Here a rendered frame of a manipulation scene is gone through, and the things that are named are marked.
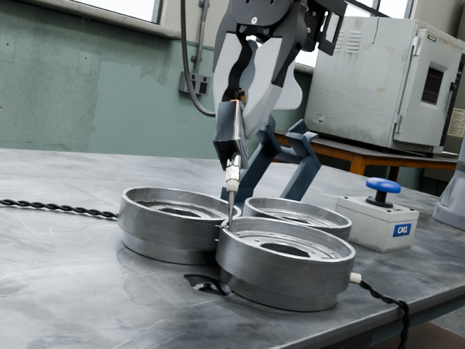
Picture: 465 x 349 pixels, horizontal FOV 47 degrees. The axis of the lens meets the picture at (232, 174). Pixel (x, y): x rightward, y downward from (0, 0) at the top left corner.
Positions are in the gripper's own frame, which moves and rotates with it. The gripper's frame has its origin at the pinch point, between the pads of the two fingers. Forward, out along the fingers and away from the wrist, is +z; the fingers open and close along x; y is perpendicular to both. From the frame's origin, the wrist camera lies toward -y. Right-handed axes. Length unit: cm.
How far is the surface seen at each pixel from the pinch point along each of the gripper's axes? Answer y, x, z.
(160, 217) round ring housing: -8.1, -3.4, 9.1
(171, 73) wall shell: 114, 158, -19
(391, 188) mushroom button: 21.2, -6.3, 2.0
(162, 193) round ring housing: -2.2, 4.0, 8.5
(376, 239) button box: 19.6, -7.2, 7.9
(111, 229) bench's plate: -6.3, 4.7, 12.7
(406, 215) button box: 22.9, -8.1, 4.5
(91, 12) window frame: 64, 149, -28
